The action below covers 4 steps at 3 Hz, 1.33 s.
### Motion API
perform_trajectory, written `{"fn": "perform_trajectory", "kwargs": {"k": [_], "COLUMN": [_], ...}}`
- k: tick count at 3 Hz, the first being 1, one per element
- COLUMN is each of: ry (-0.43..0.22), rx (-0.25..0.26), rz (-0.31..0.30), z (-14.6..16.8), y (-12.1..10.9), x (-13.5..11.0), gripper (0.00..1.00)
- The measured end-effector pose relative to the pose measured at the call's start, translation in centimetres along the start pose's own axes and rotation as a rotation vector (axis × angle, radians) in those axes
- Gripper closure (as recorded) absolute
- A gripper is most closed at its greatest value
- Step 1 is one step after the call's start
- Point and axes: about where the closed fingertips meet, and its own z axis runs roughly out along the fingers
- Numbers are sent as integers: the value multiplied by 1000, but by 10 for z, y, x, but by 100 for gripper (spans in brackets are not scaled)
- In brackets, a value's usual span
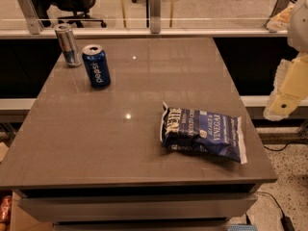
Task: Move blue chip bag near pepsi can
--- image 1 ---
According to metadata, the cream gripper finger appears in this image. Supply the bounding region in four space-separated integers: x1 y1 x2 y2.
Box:
267 5 294 31
263 55 308 121

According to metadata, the blue chip bag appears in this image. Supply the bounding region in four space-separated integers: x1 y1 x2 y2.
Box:
160 103 247 164

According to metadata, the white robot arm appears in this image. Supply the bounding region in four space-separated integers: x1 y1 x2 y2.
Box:
263 0 308 121

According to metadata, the blue pepsi can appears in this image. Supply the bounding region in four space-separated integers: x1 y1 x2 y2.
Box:
82 44 111 89

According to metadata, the silver energy drink can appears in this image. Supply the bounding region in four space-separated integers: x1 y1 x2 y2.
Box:
55 23 82 67

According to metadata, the orange snack bag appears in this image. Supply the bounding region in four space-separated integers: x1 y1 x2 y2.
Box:
0 195 13 223

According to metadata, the black office chair left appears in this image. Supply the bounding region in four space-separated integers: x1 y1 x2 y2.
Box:
26 0 108 29

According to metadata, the cardboard box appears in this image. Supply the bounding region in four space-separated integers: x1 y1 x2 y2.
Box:
10 193 53 231

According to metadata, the right metal glass bracket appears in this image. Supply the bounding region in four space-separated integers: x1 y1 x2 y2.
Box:
265 0 292 28

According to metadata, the metal glass bracket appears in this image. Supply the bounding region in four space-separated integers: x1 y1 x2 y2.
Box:
17 0 42 35
265 0 292 28
149 0 161 34

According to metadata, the centre metal glass bracket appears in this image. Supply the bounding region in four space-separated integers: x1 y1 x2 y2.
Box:
149 0 161 34

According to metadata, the black floor cable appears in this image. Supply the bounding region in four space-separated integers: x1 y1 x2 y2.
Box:
256 140 308 231

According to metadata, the left metal glass bracket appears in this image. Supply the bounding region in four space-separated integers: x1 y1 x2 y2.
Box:
17 0 42 35

